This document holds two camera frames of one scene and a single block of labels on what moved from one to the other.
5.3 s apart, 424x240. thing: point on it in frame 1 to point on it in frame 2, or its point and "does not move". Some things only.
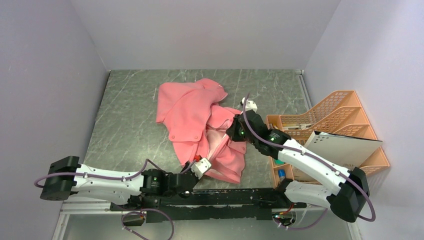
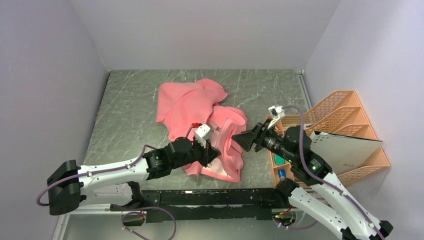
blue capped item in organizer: (281, 173) does not move
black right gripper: (232, 130) to (256, 135)
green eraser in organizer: (278, 162) does not move
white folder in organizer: (347, 151) does not move
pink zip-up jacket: (197, 126) does not move
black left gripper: (197, 178) to (208, 153)
